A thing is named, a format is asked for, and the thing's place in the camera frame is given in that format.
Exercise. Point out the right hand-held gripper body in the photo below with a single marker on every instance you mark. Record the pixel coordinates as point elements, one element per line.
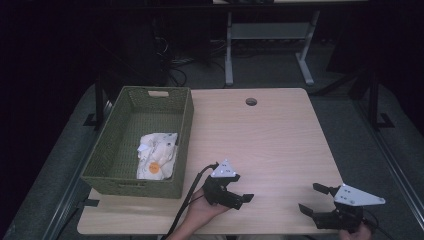
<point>346,213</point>

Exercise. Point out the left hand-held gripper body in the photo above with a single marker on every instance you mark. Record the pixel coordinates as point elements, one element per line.
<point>218,195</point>

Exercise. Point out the white packet orange sticker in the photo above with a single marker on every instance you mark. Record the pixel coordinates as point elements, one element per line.
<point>160,156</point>

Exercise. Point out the green woven basket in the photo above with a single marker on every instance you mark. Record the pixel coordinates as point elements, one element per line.
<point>115,156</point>

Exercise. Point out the person's left hand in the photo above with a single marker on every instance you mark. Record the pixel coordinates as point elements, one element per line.
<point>200,210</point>

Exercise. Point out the person's right hand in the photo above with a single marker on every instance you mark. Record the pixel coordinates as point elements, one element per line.
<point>358,234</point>

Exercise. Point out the grey round table grommet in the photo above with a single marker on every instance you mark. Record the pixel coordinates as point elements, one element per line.
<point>251,101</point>

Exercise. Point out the black metal stand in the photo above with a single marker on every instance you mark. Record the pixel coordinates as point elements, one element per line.
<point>375,103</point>
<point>99,100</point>

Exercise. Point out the black table clamp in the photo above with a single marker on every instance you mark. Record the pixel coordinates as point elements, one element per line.
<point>89,202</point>

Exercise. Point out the white metal desk frame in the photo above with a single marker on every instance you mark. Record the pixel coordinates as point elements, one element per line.
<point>270,31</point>

